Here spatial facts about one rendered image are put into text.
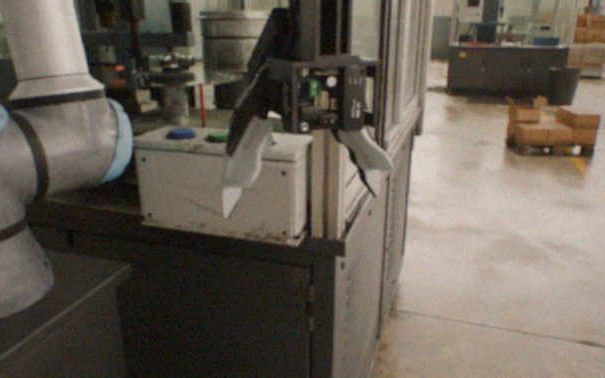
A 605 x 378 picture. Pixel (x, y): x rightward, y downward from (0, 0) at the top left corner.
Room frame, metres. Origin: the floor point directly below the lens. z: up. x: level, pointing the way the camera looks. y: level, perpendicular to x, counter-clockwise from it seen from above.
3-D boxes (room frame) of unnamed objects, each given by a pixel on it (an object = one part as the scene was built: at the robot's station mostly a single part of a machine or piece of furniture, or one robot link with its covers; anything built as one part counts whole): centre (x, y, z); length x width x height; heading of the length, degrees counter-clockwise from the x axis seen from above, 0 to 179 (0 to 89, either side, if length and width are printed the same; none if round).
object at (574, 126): (4.11, -2.14, 0.18); 0.60 x 0.40 x 0.36; 86
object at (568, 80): (6.55, -3.48, 0.24); 0.39 x 0.39 x 0.47
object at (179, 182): (0.77, 0.12, 0.82); 0.28 x 0.11 x 0.15; 72
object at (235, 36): (1.95, 0.24, 0.93); 0.31 x 0.31 x 0.36
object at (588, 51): (10.25, -5.70, 0.59); 1.26 x 0.86 x 1.18; 152
